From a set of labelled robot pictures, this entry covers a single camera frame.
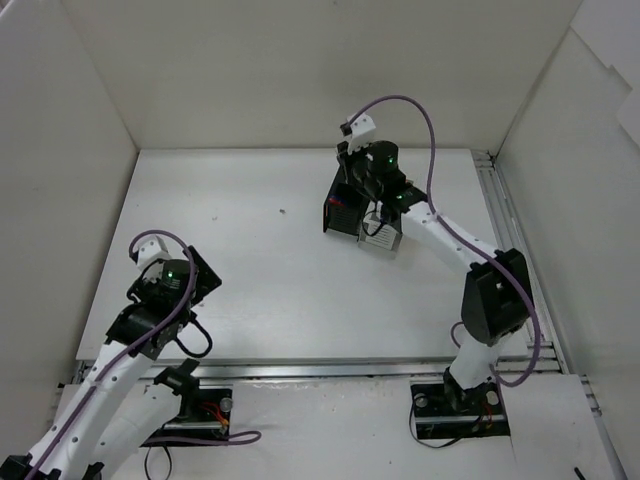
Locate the aluminium front rail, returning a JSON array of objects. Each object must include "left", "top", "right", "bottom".
[{"left": 74, "top": 354, "right": 561, "bottom": 384}]

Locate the aluminium right rail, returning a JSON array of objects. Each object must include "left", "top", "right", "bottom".
[{"left": 472, "top": 149, "right": 609, "bottom": 426}]

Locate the white slotted container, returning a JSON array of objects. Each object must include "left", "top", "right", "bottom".
[{"left": 357, "top": 202, "right": 403, "bottom": 259}]

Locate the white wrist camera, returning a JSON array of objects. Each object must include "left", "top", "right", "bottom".
[
  {"left": 340, "top": 113, "right": 376, "bottom": 154},
  {"left": 132, "top": 235, "right": 170, "bottom": 272}
]

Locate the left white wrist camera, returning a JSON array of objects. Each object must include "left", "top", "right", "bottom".
[{"left": 132, "top": 235, "right": 170, "bottom": 272}]

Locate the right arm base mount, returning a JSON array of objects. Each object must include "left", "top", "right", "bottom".
[{"left": 408, "top": 382, "right": 511, "bottom": 449}]

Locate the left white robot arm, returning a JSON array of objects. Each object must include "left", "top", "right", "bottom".
[{"left": 1, "top": 237, "right": 222, "bottom": 479}]

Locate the black slotted container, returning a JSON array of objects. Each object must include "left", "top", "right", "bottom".
[{"left": 323, "top": 168, "right": 370, "bottom": 237}]

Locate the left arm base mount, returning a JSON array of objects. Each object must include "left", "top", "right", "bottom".
[{"left": 143, "top": 359, "right": 232, "bottom": 447}]

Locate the aluminium rail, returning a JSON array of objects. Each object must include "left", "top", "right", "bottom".
[
  {"left": 74, "top": 354, "right": 561, "bottom": 384},
  {"left": 472, "top": 149, "right": 609, "bottom": 426}
]

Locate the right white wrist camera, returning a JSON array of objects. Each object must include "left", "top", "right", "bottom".
[{"left": 340, "top": 113, "right": 376, "bottom": 154}]

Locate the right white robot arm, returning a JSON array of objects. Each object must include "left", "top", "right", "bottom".
[{"left": 336, "top": 141, "right": 539, "bottom": 412}]

